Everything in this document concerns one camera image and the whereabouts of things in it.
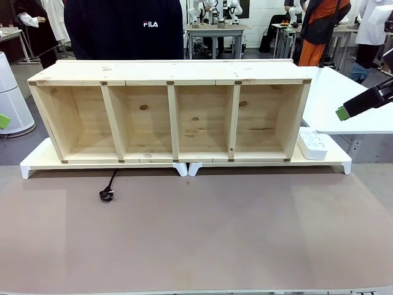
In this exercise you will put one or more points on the grey metal workbench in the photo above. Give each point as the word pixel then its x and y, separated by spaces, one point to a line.
pixel 215 29

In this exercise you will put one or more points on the seated person in black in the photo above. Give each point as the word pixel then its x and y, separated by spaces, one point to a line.
pixel 271 33

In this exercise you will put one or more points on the wooden riser with white legs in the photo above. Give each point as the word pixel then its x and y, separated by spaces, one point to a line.
pixel 319 163
pixel 46 153

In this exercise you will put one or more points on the person in orange trousers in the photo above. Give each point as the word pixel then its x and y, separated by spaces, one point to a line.
pixel 316 37

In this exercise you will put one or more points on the person in black robe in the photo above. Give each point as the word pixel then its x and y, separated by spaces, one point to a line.
pixel 43 30

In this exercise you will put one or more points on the person in white coat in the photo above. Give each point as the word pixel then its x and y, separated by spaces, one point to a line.
pixel 370 27

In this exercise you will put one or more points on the white power strip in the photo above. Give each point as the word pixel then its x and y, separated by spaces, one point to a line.
pixel 313 144

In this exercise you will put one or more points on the person in black FILA sweater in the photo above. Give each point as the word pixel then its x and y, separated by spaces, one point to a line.
pixel 122 27

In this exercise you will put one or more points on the four-compartment pine wood shelf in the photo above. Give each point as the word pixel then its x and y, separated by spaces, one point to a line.
pixel 159 72

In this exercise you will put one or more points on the wood-top desk with grey legs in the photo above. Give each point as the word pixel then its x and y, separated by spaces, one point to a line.
pixel 13 37

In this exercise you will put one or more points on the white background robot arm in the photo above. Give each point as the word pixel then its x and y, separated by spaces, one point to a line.
pixel 233 9
pixel 198 10

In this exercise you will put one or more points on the white cylindrical air purifier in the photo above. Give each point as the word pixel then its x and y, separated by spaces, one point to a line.
pixel 13 101

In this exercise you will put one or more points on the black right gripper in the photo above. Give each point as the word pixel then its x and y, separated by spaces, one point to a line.
pixel 387 92

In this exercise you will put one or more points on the white side table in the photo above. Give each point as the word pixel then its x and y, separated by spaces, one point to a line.
pixel 334 92

